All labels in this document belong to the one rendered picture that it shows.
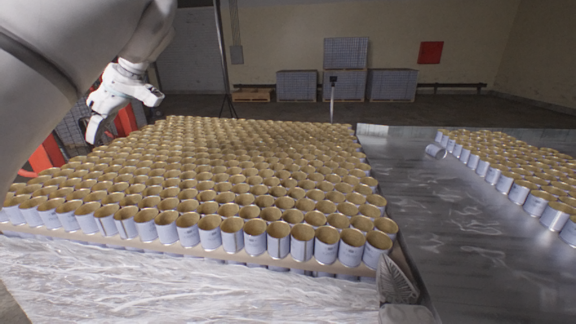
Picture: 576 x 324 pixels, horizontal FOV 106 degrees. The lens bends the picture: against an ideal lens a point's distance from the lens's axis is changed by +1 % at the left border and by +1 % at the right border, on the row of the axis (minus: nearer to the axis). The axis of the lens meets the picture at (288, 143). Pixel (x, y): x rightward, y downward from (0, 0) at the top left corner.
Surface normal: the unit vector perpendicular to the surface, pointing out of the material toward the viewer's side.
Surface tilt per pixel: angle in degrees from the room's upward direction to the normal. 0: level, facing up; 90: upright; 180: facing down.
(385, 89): 89
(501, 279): 0
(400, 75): 89
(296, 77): 92
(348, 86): 89
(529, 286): 0
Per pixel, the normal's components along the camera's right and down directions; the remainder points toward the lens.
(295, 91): -0.18, 0.41
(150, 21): 0.64, 0.27
